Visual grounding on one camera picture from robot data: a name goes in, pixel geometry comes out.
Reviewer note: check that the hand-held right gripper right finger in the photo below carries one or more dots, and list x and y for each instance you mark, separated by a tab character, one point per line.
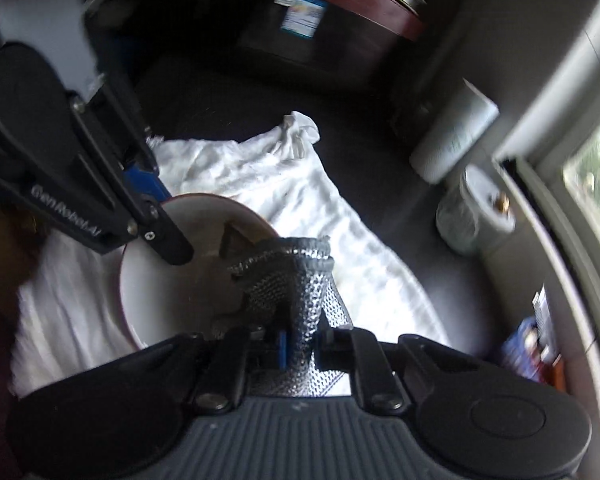
331	347

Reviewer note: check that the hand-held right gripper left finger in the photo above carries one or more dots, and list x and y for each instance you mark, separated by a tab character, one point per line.
281	351

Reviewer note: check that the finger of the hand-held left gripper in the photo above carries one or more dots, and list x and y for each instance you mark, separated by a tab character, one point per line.
172	245
147	182

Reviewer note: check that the white bowl with dark rim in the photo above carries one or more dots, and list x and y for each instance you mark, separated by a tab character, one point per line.
180	300

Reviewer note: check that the silver mesh scrubbing cloth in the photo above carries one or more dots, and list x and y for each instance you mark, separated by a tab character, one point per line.
305	290

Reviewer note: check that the person's left forearm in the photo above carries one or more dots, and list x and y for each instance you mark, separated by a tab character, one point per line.
7	245

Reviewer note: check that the white cloth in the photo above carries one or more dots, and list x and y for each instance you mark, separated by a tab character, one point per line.
260	180

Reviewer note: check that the wrapped toilet paper roll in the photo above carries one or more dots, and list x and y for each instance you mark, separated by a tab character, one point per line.
460	220

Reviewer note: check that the colourful packet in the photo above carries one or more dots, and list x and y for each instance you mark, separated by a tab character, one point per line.
525	350

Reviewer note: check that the paper towel roll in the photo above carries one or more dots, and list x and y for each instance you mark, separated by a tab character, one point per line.
450	135

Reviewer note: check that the dark red cooker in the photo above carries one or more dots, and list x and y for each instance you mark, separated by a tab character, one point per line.
350	5

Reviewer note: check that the window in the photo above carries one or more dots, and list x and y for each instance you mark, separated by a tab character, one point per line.
592	175

